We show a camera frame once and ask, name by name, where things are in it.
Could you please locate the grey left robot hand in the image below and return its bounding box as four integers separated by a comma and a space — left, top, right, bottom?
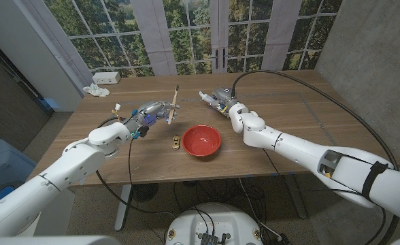
134, 100, 181, 129

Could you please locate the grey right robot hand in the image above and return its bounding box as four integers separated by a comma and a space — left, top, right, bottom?
210, 87, 239, 115

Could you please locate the white toothpaste tube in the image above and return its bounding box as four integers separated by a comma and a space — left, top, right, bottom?
199, 91, 225, 112

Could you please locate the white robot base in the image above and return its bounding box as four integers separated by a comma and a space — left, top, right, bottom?
165, 202, 264, 245

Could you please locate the red bowl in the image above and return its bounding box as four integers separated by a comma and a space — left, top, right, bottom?
181, 124, 222, 157

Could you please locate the white power strip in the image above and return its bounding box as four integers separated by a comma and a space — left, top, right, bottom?
92, 71, 122, 85

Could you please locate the crumpled white tissue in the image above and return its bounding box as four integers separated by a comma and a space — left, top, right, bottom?
82, 82, 111, 97

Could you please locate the printed window backdrop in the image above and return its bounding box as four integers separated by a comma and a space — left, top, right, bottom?
43, 0, 344, 78

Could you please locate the black round floor fan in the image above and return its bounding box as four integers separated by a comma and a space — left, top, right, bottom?
131, 183, 159, 203

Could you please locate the blue grey bin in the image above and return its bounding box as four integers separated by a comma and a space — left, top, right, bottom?
0, 136, 37, 197

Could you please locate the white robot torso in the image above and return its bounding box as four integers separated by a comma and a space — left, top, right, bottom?
0, 234, 400, 245

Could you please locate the black device with blue disc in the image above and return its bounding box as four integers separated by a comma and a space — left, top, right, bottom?
0, 182, 18, 205

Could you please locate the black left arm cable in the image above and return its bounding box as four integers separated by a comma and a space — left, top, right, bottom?
94, 117, 177, 218

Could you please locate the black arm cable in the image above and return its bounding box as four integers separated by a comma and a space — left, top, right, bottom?
231, 70, 400, 245
94, 117, 177, 218

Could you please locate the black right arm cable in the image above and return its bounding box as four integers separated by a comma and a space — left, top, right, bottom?
231, 70, 400, 245

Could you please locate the black floor cable tangle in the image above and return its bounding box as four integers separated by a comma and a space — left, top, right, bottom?
172, 179, 266, 214

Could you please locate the white floor cable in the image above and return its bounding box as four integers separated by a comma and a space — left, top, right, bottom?
239, 178, 276, 240

